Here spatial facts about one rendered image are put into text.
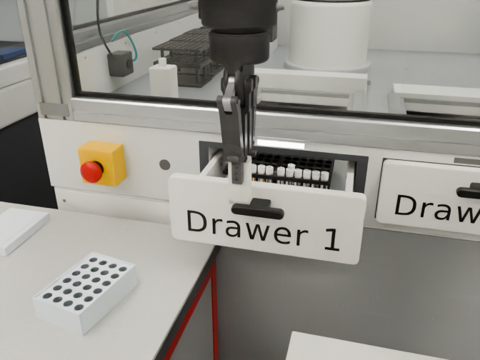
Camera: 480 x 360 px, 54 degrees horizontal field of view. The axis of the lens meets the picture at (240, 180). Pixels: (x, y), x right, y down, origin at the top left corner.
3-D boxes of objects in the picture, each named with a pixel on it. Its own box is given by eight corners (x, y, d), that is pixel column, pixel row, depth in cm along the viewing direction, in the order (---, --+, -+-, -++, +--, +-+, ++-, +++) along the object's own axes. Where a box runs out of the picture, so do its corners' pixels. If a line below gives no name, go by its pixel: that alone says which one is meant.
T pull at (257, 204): (283, 221, 64) (283, 212, 64) (230, 214, 66) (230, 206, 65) (287, 208, 67) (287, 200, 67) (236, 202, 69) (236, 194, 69)
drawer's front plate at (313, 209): (358, 266, 69) (366, 198, 64) (171, 238, 75) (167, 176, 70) (358, 258, 70) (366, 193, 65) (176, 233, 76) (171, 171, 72)
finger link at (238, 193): (250, 157, 64) (248, 159, 63) (250, 203, 67) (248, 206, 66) (229, 156, 65) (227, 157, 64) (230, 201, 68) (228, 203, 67)
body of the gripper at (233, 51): (219, 23, 62) (221, 93, 66) (198, 31, 54) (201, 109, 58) (276, 25, 60) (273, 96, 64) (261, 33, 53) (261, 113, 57)
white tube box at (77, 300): (83, 336, 64) (78, 315, 62) (36, 318, 67) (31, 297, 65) (138, 284, 74) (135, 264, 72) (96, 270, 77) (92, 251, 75)
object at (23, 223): (6, 256, 81) (4, 248, 80) (-37, 249, 83) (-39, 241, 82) (50, 219, 92) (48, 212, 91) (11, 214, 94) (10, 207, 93)
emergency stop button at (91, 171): (99, 186, 84) (96, 165, 82) (79, 183, 85) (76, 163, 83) (108, 178, 86) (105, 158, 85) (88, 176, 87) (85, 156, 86)
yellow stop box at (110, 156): (115, 189, 86) (110, 153, 83) (80, 185, 88) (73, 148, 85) (127, 177, 91) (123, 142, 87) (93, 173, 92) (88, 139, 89)
